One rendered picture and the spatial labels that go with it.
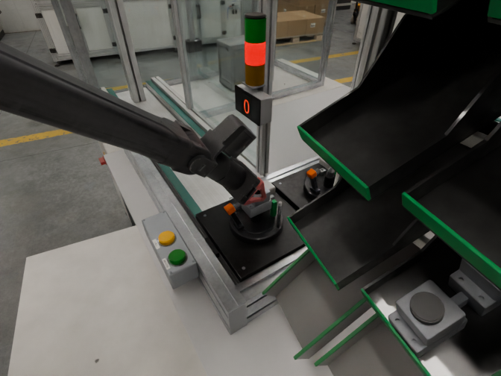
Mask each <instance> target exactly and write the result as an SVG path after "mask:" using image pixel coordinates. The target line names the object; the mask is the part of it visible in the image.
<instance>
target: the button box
mask: <svg viewBox="0 0 501 376"><path fill-rule="evenodd" d="M142 224H143V227H144V229H145V233H146V236H147V238H148V240H149V242H150V244H151V246H152V248H153V250H154V252H155V254H156V256H157V258H158V260H159V262H160V264H161V266H162V268H163V270H164V272H165V274H166V277H167V278H168V281H169V283H170V284H171V287H172V289H176V288H178V287H179V286H182V285H184V284H185V283H188V282H190V281H191V280H193V279H195V278H197V277H199V272H198V265H197V262H196V260H195V258H194V257H193V255H192V253H191V251H190V250H189V249H188V247H187V245H186V243H185V242H184V241H183V238H182V237H181V235H180V234H179V232H178V230H177V229H176V227H175V226H174V223H173V222H172V220H171V219H170V217H169V216H168V214H167V212H166V211H163V212H161V213H158V214H156V215H153V216H150V217H148V218H146V219H143V220H142ZM164 231H171V232H173V233H174V237H175V239H174V242H173V243H171V244H169V245H162V244H160V242H159V240H158V236H159V235H160V234H161V233H162V232H164ZM175 249H181V250H183V251H184V252H185V254H186V259H185V260H184V262H183V263H181V264H179V265H173V264H171V263H170V262H169V260H168V256H169V254H170V253H171V252H172V251H173V250H175Z"/></svg>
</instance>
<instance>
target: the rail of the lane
mask: <svg viewBox="0 0 501 376"><path fill-rule="evenodd" d="M124 151H125V154H126V155H127V158H128V159H129V161H130V163H131V164H132V166H133V168H134V169H135V171H136V173H137V175H138V176H139V178H140V180H141V182H142V183H143V185H144V187H145V188H146V190H147V192H148V194H149V195H150V197H151V199H152V201H153V202H154V204H155V206H156V207H157V209H158V211H159V212H160V213H161V212H163V211H166V212H167V214H168V216H169V217H170V219H171V220H172V222H173V223H174V226H175V227H176V229H177V230H178V232H179V234H180V235H181V237H182V238H183V241H184V242H185V243H186V245H187V247H188V249H189V250H190V251H191V253H192V255H193V257H194V258H195V260H196V262H197V265H198V272H199V277H197V279H198V280H199V282H200V284H201V286H202V287H203V288H204V291H205V293H206V294H207V296H208V298H209V299H210V301H211V303H212V305H213V306H214V308H215V310H216V312H217V313H218V315H219V317H220V318H221V320H222V321H223V323H224V326H225V327H226V329H227V331H228V332H229V334H230V335H232V334H233V333H235V332H236V331H238V330H240V329H241V328H243V327H244V326H245V325H247V302H246V300H245V299H244V297H243V296H242V294H241V293H240V291H239V290H238V288H237V287H236V285H235V284H234V282H233V281H232V280H231V278H230V276H229V275H228V274H227V272H226V271H225V269H224V267H223V266H222V265H221V263H220V262H219V260H218V259H217V258H218V257H220V256H219V252H218V250H217V248H216V247H215V246H214V245H213V243H212V241H211V240H210V238H209V237H207V238H205V239H204V238H203V237H202V235H201V233H200V232H199V231H198V229H197V228H196V227H195V225H194V223H193V222H192V220H191V219H190V218H189V216H188V214H187V213H186V211H185V210H184V209H183V207H182V205H181V204H180V202H179V201H178V200H177V198H176V197H175V195H174V193H173V192H172V191H171V189H170V188H169V186H168V184H167V183H166V182H165V180H164V179H163V177H162V176H161V174H160V173H159V172H158V170H157V168H156V167H155V165H154V164H153V163H152V161H151V159H150V158H148V157H146V156H143V155H141V154H137V153H135V152H132V151H128V150H125V149H124Z"/></svg>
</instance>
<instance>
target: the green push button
mask: <svg viewBox="0 0 501 376"><path fill-rule="evenodd" d="M185 259H186V254H185V252H184V251H183V250H181V249H175V250H173V251H172V252H171V253H170V254H169V256H168V260H169V262H170V263H171V264H173V265H179V264H181V263H183V262H184V260H185Z"/></svg>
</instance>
